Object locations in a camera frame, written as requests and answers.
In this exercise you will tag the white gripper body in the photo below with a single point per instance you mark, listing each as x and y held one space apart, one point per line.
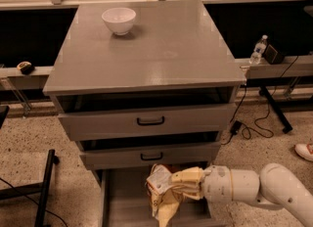
217 182

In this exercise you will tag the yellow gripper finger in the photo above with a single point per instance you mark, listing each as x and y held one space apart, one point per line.
189 175
192 191

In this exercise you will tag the brown chip bag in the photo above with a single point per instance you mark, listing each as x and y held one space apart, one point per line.
163 200

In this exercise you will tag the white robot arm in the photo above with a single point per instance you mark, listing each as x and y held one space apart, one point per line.
275 187

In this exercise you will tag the middle grey drawer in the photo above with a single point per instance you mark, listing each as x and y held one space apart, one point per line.
142 156

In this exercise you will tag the bottom grey open drawer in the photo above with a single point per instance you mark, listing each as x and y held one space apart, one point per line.
125 203

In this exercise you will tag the grey drawer cabinet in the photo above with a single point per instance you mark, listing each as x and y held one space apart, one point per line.
174 56

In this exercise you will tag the top grey drawer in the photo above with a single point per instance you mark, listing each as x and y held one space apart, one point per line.
146 122

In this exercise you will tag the white red sneaker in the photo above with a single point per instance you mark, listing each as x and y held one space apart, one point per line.
305 151

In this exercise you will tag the small black box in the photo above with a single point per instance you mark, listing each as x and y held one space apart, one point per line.
273 56

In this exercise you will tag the clear water bottle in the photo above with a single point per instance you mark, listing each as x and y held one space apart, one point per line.
258 50

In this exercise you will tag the black metal stand left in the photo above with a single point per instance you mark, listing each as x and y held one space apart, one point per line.
41 188

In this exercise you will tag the white ceramic bowl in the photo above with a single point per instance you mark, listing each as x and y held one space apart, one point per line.
119 20

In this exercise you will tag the black yellow tape measure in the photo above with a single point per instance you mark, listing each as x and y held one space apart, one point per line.
25 67

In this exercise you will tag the black power adapter with cable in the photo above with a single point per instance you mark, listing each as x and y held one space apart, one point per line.
236 126

